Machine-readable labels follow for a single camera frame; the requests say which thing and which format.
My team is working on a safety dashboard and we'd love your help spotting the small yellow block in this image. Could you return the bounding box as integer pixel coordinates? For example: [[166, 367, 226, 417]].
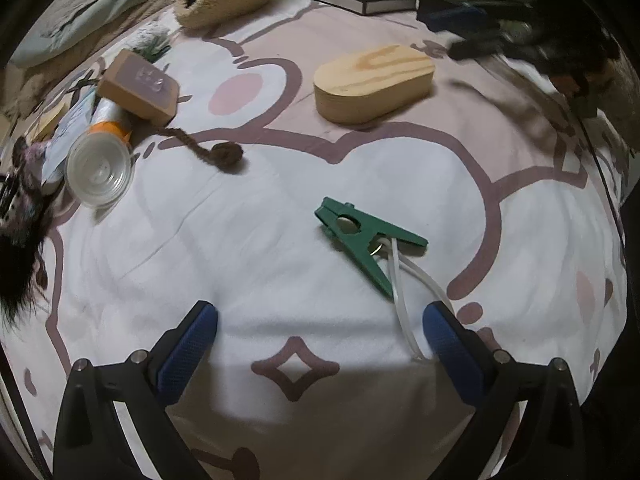
[[31, 106, 71, 142]]

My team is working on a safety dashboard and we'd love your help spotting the dark flat box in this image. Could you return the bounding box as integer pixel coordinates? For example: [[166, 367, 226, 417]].
[[416, 0, 535, 32]]

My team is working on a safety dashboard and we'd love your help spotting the oval wooden box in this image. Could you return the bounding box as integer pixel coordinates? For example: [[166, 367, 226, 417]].
[[313, 44, 436, 125]]

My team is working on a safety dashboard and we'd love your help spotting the beige knit blanket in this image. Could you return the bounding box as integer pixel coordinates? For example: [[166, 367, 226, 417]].
[[0, 7, 148, 111]]

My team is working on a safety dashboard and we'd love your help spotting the green clothespin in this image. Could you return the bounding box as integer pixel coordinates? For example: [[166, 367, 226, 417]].
[[314, 197, 429, 301]]

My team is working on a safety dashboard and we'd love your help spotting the face mask packet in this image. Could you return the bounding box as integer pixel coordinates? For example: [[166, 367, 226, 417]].
[[42, 91, 99, 187]]

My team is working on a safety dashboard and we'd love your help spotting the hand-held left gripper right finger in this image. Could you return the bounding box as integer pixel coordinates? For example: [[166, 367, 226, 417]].
[[422, 301, 588, 480]]

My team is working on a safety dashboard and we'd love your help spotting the black feather tuft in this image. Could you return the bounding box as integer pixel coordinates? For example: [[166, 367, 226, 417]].
[[0, 230, 49, 332]]

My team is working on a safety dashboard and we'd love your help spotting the grey duvet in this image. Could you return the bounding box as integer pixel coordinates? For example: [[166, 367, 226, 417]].
[[10, 0, 202, 69]]

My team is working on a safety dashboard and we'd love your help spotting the brown braided cord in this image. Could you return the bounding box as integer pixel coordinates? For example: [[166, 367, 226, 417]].
[[159, 127, 246, 176]]

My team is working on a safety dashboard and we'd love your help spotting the brown soap block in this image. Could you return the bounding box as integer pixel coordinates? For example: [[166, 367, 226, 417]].
[[96, 49, 180, 126]]

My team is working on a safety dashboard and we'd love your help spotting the purple patterned knit hat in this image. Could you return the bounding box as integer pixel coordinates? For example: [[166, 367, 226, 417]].
[[0, 137, 57, 242]]

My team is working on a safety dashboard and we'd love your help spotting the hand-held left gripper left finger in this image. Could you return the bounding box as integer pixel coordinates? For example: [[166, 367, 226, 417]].
[[52, 300, 219, 480]]

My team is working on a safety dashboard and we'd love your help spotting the clear bottle with white cap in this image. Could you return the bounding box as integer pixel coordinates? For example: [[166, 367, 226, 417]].
[[65, 132, 135, 208]]

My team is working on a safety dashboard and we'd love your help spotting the white cord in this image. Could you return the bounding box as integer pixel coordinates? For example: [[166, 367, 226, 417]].
[[382, 240, 457, 362]]

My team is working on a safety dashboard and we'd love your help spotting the white orange tube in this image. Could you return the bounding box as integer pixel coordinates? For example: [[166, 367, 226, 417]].
[[89, 97, 134, 143]]

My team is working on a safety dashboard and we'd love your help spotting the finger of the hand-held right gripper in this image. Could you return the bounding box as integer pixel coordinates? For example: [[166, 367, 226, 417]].
[[447, 29, 532, 62]]

